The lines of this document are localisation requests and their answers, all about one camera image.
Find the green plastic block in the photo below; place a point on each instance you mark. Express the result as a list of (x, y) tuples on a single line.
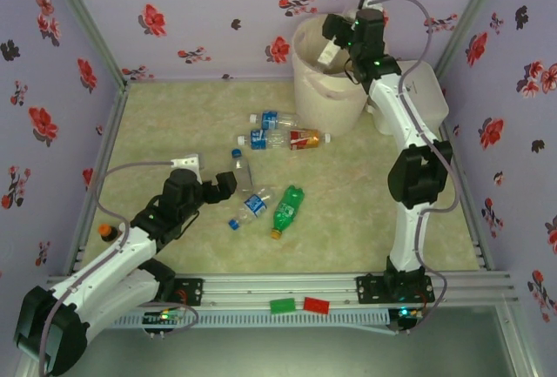
[(283, 306)]

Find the grey metal panel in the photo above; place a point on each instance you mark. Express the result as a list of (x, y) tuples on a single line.
[(278, 355)]

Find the white label plastic bottle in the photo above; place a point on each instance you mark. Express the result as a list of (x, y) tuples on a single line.
[(326, 55)]

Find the white lidded plastic box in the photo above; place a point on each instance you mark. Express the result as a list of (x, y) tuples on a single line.
[(431, 98)]

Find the dark bottle orange cap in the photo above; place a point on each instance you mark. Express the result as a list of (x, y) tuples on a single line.
[(104, 230)]

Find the red label amber bottle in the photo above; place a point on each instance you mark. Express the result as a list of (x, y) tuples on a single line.
[(304, 139)]

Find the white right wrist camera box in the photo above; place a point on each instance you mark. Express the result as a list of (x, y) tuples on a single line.
[(367, 3)]

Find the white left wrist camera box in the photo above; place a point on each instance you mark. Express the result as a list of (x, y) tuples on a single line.
[(187, 162)]

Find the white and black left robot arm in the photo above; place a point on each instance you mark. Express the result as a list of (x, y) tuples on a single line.
[(109, 268)]

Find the aluminium corner post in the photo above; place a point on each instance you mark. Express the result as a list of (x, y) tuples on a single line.
[(470, 11), (82, 15)]

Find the blue label bottle white cap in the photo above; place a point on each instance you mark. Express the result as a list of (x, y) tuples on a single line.
[(259, 139), (270, 120)]

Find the white plastic bin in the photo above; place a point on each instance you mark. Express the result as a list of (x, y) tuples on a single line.
[(322, 107)]

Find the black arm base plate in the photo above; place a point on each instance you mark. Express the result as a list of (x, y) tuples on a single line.
[(191, 292), (370, 290)]

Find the aluminium mounting rail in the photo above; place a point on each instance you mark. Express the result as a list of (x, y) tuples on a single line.
[(278, 287)]

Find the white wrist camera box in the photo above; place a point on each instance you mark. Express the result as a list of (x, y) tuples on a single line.
[(367, 3), (187, 162)]

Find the red plastic block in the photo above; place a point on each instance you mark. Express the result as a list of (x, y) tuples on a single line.
[(316, 305)]

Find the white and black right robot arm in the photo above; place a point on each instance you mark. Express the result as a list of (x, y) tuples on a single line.
[(404, 116)]

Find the green bottle yellow cap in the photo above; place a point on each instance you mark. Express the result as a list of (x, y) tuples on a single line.
[(285, 213)]

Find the aluminium frame bar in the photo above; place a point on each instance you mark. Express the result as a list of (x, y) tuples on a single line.
[(518, 342)]

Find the small circuit board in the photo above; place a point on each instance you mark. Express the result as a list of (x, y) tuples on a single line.
[(163, 317), (409, 314)]

